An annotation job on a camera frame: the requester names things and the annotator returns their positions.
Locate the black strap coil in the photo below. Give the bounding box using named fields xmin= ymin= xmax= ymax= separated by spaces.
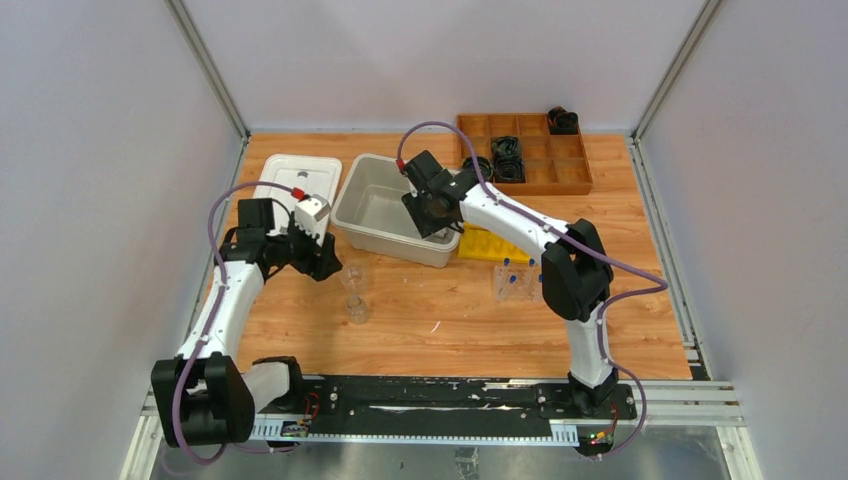
xmin=490 ymin=135 xmax=527 ymax=184
xmin=461 ymin=156 xmax=494 ymax=181

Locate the beige plastic bin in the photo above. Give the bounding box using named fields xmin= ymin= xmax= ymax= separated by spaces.
xmin=331 ymin=154 xmax=460 ymax=268

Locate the white plastic lid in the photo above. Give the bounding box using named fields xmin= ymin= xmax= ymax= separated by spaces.
xmin=252 ymin=154 xmax=343 ymax=228

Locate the small glass flask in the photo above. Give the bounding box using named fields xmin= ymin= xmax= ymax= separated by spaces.
xmin=345 ymin=295 xmax=369 ymax=325

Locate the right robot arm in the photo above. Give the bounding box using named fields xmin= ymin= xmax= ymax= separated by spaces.
xmin=396 ymin=151 xmax=619 ymax=418

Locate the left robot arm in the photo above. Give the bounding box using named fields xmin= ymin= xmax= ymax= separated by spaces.
xmin=151 ymin=195 xmax=342 ymax=448

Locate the yellow test tube rack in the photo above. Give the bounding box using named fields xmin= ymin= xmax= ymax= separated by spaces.
xmin=457 ymin=223 xmax=531 ymax=262

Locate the clear plastic tube rack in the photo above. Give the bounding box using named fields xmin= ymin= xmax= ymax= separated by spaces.
xmin=492 ymin=261 xmax=543 ymax=303

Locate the wooden compartment tray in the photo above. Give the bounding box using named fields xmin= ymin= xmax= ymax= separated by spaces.
xmin=456 ymin=113 xmax=594 ymax=196

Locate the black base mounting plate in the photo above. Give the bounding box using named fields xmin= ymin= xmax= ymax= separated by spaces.
xmin=254 ymin=375 xmax=638 ymax=441

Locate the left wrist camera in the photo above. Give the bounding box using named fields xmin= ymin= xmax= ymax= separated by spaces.
xmin=293 ymin=195 xmax=331 ymax=246

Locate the black strap coil in tray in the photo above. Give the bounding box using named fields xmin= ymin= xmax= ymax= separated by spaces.
xmin=490 ymin=135 xmax=527 ymax=184

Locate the black strap coil corner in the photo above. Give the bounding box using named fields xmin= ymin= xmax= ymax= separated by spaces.
xmin=547 ymin=106 xmax=579 ymax=135

